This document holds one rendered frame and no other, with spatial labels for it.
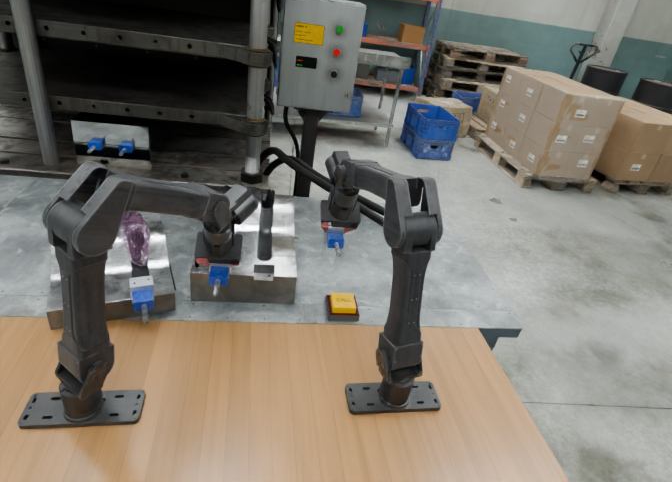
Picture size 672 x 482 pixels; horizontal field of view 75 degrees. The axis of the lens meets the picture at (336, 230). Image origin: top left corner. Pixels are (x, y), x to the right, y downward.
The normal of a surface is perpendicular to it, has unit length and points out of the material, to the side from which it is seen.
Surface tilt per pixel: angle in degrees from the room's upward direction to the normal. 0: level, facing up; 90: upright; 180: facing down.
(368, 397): 0
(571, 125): 83
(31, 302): 0
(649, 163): 90
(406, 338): 76
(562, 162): 99
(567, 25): 90
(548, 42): 90
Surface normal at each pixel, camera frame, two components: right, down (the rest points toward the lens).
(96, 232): 0.82, 0.39
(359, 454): 0.14, -0.85
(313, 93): 0.11, 0.52
